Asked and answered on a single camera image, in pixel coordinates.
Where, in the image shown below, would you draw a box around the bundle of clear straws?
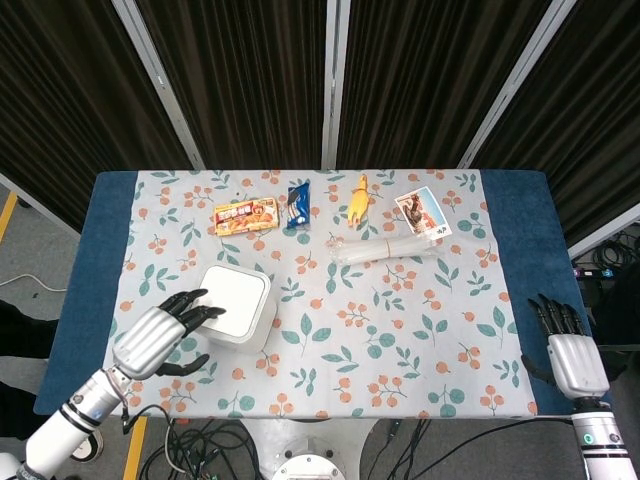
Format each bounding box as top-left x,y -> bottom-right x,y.
326,234 -> 445,266

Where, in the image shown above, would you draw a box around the white floor cable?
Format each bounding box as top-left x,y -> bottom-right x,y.
0,272 -> 67,293

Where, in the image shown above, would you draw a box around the floral patterned tablecloth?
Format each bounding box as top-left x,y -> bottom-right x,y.
94,168 -> 539,419

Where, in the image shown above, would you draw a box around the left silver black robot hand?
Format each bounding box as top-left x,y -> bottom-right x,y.
111,287 -> 227,381

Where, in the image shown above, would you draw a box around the photo postcard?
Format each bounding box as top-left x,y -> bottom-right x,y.
393,186 -> 453,238

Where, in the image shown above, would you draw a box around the blue cookie snack packet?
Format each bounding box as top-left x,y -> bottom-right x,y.
284,179 -> 312,232

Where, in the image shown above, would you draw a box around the white lidded plastic box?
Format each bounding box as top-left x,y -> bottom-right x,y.
192,264 -> 278,355

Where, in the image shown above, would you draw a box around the blue table cover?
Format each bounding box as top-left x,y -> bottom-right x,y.
33,169 -> 609,417

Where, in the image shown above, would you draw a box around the orange curry roux box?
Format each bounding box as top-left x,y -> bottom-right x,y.
213,196 -> 280,237

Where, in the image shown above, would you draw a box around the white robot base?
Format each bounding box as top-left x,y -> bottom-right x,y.
240,417 -> 381,480

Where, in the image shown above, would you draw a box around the black floor cables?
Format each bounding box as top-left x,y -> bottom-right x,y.
117,404 -> 581,480

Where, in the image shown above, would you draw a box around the yellow rubber chicken toy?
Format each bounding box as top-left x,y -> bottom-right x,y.
347,173 -> 374,229

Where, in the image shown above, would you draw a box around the grey metal partition post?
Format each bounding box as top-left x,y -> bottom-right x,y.
319,0 -> 349,170
456,0 -> 578,170
110,0 -> 207,170

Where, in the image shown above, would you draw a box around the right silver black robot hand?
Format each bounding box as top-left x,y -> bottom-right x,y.
520,292 -> 611,399

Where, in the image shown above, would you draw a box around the black power strip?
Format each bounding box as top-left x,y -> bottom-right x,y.
572,266 -> 619,280

